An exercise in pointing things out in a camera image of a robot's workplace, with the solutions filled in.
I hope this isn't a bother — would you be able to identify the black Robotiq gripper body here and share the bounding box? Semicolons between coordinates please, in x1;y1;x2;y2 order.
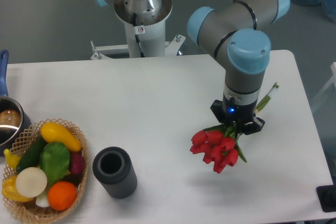
211;98;265;133

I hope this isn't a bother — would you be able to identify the red tulip bouquet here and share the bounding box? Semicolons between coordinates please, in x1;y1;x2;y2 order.
190;83;279;174

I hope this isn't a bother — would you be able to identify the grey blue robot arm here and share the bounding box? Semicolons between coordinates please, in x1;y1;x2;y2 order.
96;0;290;135

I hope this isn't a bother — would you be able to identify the dark grey ribbed vase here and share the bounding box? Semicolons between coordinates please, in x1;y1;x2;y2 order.
92;146;138;199

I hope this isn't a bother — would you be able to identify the white furniture edge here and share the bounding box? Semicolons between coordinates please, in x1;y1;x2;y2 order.
310;62;335;113

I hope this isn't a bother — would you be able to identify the black device at edge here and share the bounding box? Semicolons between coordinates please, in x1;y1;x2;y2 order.
316;185;335;212

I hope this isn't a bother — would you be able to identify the purple red onion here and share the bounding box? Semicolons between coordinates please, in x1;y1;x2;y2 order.
69;153;85;175

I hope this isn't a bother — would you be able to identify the yellow squash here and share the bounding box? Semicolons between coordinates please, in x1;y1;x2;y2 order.
40;122;82;152

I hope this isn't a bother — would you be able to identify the green lettuce leaf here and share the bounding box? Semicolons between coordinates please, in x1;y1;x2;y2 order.
39;142;70;189

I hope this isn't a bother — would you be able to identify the orange fruit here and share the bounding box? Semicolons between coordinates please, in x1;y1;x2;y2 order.
47;181;77;211

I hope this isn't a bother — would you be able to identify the woven wicker basket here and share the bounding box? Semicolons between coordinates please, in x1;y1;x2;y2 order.
3;119;89;223

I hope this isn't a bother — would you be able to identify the dark green cucumber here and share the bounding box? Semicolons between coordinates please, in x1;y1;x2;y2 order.
16;135;47;174

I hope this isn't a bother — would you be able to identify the white onion half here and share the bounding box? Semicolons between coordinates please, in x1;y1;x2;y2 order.
15;167;50;208

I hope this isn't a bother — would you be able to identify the yellow banana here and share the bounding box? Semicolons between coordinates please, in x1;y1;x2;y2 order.
3;149;21;170

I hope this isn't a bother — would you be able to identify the yellow bell pepper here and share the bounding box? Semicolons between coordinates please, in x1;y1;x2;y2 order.
2;176;34;202

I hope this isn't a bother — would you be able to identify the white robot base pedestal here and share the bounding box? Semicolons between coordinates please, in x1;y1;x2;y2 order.
91;0;186;60

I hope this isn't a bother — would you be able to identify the black cable on pedestal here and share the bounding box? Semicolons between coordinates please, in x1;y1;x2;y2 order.
132;13;145;58

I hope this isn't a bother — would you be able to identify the blue handled saucepan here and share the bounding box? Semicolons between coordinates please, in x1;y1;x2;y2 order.
1;49;31;157

